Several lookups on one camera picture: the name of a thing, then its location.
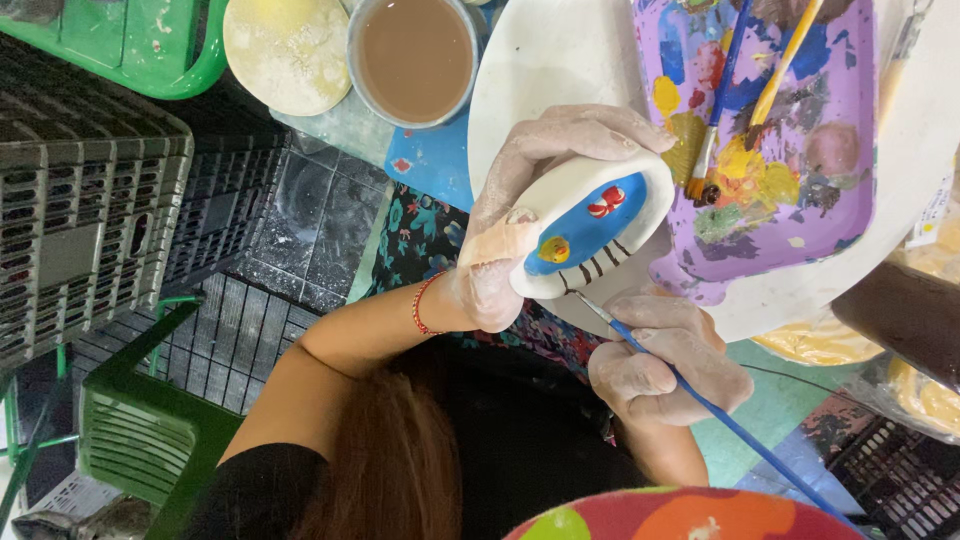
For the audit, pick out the person's right hand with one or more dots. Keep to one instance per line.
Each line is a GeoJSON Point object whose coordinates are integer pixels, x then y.
{"type": "Point", "coordinates": [697, 390]}

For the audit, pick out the person's left hand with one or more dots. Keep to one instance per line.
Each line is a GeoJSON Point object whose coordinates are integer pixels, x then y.
{"type": "Point", "coordinates": [502, 165]}

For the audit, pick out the white ceramic figure painted blue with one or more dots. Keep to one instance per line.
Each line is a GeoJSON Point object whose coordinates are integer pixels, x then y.
{"type": "Point", "coordinates": [592, 225]}

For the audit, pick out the white round tray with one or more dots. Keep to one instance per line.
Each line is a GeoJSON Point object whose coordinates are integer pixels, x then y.
{"type": "Point", "coordinates": [540, 67]}

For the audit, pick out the floral patterned skirt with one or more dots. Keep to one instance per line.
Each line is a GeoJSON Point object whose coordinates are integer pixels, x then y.
{"type": "Point", "coordinates": [420, 232]}

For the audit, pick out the colourful painted dome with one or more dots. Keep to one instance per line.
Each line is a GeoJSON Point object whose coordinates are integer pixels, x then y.
{"type": "Point", "coordinates": [675, 517]}

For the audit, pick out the cup of brown water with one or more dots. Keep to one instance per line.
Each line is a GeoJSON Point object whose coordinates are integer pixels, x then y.
{"type": "Point", "coordinates": [414, 58]}

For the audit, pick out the black shirt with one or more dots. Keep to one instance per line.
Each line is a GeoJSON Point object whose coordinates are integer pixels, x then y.
{"type": "Point", "coordinates": [525, 450]}

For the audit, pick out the brown block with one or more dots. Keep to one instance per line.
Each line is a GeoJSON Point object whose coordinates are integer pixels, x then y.
{"type": "Point", "coordinates": [900, 322]}

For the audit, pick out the black mesh basket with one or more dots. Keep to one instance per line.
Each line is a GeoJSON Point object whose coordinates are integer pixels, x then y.
{"type": "Point", "coordinates": [900, 480]}

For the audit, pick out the plastic bag of yellow pieces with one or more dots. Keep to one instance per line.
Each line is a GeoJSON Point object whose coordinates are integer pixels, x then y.
{"type": "Point", "coordinates": [930, 397]}

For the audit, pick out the round pale plaster disc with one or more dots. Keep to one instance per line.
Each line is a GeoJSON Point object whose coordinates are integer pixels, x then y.
{"type": "Point", "coordinates": [289, 52]}

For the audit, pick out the purple paint-stained palette tray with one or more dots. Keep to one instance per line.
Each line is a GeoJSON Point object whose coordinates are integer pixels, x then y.
{"type": "Point", "coordinates": [810, 165]}

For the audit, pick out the black plastic crate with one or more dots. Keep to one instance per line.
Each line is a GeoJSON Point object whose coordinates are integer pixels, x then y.
{"type": "Point", "coordinates": [225, 210]}

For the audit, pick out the green plastic chair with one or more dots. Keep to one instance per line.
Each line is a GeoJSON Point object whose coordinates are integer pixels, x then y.
{"type": "Point", "coordinates": [150, 45]}

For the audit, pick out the grey plastic crate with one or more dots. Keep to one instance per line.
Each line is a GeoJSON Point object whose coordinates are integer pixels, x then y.
{"type": "Point", "coordinates": [82, 195]}

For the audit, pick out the green plastic stool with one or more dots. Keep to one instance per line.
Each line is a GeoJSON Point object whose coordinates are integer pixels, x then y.
{"type": "Point", "coordinates": [150, 442]}

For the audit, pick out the green metal frame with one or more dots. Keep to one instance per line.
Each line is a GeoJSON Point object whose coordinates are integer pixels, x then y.
{"type": "Point", "coordinates": [15, 442]}

